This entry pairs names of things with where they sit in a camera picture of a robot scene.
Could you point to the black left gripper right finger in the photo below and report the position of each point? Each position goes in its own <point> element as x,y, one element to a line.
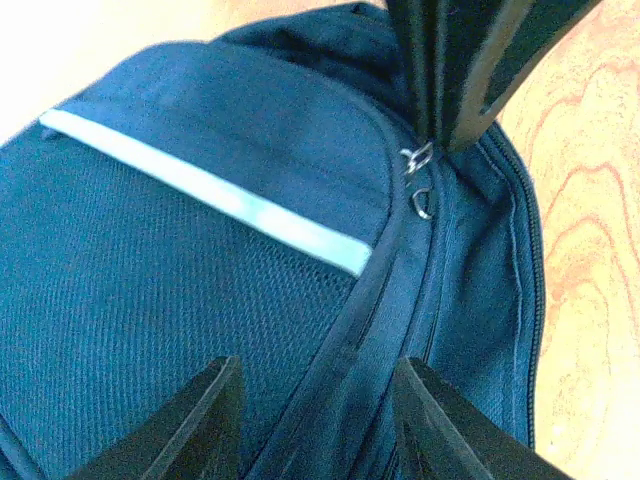
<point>441,435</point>

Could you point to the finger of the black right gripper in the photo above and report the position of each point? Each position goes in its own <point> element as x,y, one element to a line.
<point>421,28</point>
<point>486,51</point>

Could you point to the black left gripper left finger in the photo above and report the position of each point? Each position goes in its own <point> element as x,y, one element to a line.
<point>195,435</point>

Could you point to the navy blue student backpack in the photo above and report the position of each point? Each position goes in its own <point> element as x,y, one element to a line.
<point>263,196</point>

